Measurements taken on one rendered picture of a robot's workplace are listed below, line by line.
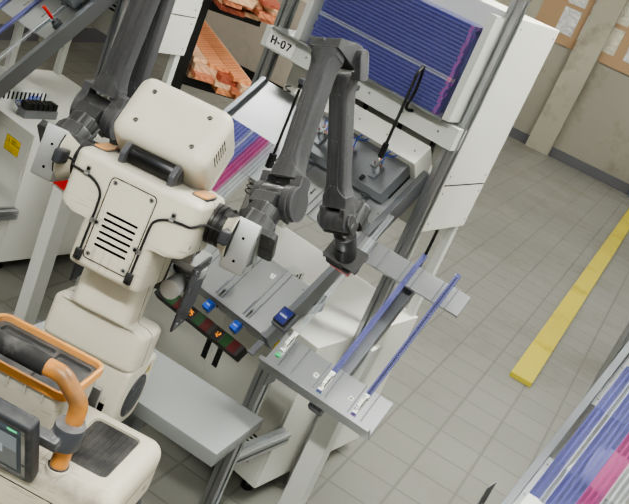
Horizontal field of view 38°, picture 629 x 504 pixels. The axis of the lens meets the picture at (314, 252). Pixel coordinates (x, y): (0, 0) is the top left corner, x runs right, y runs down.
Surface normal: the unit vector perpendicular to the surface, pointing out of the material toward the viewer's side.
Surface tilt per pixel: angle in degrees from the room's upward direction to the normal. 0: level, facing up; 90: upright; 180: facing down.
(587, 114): 90
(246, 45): 90
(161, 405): 0
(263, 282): 44
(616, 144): 90
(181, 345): 90
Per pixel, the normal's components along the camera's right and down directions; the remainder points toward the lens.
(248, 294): -0.13, -0.55
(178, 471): 0.37, -0.86
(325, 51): -0.40, -0.31
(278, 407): -0.57, 0.09
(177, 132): 0.06, -0.38
